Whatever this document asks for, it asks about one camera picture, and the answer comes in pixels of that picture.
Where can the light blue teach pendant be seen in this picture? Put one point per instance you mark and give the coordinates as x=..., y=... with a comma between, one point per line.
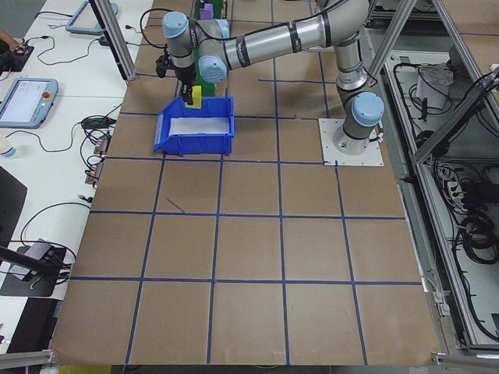
x=78, y=19

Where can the white crumpled bag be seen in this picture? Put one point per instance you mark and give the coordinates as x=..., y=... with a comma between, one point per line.
x=430, y=89

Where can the black device on table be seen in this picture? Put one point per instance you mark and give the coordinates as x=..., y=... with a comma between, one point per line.
x=23, y=288

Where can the purple foam block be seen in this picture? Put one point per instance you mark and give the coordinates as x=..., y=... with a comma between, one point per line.
x=207, y=11

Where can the aluminium extrusion bar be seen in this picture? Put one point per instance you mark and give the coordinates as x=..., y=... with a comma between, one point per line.
x=444, y=357
x=27, y=357

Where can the aluminium extrusion post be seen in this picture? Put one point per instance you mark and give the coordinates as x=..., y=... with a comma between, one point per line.
x=116, y=43

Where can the black box with red light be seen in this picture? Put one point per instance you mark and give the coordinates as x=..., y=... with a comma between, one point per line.
x=17, y=60

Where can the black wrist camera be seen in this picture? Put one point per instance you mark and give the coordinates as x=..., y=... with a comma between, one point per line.
x=161, y=67

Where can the white paper cup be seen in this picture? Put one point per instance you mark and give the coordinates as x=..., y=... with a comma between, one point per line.
x=7, y=150

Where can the small grey bracket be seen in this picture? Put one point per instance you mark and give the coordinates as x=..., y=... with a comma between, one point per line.
x=440, y=304

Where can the black flat monitor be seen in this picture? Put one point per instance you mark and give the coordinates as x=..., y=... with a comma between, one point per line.
x=9, y=210

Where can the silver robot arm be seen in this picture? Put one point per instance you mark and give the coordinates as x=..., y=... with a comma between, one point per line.
x=273, y=39

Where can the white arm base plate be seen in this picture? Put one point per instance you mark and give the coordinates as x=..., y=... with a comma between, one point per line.
x=370, y=157

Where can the bare person hand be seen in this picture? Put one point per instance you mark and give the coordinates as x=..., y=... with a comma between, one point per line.
x=6, y=37

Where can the blue plastic storage bin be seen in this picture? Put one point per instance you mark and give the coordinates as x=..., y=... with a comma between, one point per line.
x=195, y=146

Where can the green conveyor belt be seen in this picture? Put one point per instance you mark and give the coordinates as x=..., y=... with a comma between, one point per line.
x=206, y=89

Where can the teach pendant with lit screen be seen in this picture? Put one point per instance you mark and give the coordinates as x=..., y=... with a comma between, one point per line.
x=19, y=101

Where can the small circuit board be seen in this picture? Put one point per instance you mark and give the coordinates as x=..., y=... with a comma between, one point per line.
x=94, y=174
x=102, y=145

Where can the white power strip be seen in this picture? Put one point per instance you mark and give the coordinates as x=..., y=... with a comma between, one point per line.
x=454, y=191

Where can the metal bar V-shaped frame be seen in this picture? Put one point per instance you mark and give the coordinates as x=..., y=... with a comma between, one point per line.
x=464, y=50

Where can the small grey box device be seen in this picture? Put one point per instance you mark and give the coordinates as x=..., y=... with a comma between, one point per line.
x=38, y=250

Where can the yellow foam block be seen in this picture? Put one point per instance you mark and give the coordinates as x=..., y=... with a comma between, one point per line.
x=197, y=97

